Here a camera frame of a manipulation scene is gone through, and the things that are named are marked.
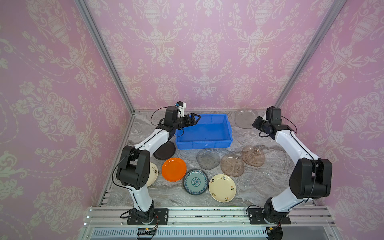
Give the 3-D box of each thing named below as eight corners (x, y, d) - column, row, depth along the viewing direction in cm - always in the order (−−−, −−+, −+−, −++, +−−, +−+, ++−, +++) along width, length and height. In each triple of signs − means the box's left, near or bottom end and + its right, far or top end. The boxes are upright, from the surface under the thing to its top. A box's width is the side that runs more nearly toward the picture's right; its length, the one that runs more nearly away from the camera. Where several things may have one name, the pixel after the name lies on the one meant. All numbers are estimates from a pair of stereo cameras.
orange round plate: (161, 181, 87) (160, 180, 85) (164, 159, 96) (163, 157, 94) (186, 181, 87) (186, 180, 85) (187, 159, 96) (186, 157, 94)
